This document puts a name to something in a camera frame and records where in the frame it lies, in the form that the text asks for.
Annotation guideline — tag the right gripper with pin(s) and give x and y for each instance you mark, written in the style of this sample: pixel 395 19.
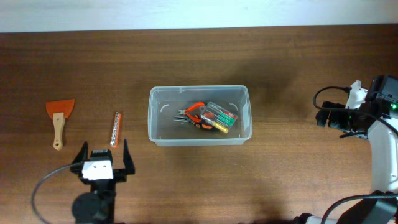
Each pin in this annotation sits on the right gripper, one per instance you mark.
pixel 321 117

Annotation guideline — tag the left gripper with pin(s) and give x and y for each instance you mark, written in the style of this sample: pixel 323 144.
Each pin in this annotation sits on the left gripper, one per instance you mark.
pixel 121 173

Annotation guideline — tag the orange socket bit rail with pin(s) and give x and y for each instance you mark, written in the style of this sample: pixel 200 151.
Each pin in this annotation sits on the orange socket bit rail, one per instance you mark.
pixel 115 130

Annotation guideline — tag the orange scraper wooden handle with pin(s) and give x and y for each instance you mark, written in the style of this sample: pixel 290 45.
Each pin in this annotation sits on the orange scraper wooden handle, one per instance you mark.
pixel 59 111

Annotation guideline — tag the small red-handled pliers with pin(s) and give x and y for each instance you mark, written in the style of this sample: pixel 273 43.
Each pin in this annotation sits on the small red-handled pliers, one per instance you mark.
pixel 193 112

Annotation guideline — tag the orange-black long nose pliers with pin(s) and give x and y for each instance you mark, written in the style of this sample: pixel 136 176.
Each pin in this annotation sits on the orange-black long nose pliers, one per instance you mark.
pixel 200 125

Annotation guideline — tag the precision screwdriver set case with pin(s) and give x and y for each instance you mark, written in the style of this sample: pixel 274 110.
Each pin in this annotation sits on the precision screwdriver set case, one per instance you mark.
pixel 218 117

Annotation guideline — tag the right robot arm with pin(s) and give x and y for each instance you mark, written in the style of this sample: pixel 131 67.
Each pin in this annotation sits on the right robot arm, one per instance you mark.
pixel 369 114

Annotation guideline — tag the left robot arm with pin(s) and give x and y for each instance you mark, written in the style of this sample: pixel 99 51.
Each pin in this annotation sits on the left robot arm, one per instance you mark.
pixel 97 205

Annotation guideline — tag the clear plastic container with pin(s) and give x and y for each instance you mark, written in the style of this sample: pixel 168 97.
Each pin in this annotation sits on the clear plastic container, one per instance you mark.
pixel 165 101

